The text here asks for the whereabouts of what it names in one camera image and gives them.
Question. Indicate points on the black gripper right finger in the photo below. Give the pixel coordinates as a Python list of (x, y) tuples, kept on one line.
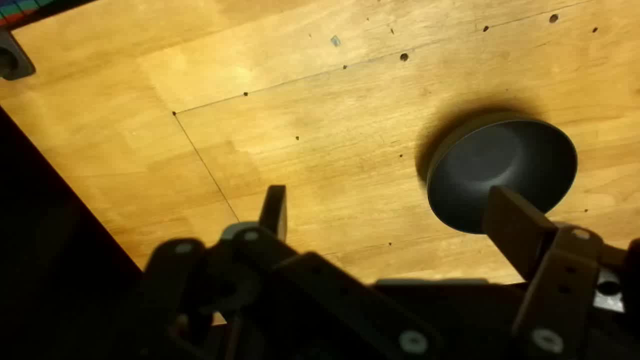
[(553, 281)]

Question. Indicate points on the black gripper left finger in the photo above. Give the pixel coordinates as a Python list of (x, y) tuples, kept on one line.
[(221, 281)]

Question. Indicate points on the black bowl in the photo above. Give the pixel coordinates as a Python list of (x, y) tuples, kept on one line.
[(500, 173)]

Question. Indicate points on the grey metal table clamp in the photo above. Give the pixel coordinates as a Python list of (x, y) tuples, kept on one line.
[(12, 59)]

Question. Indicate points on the colourful striped object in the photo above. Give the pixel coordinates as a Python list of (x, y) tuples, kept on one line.
[(23, 7)]

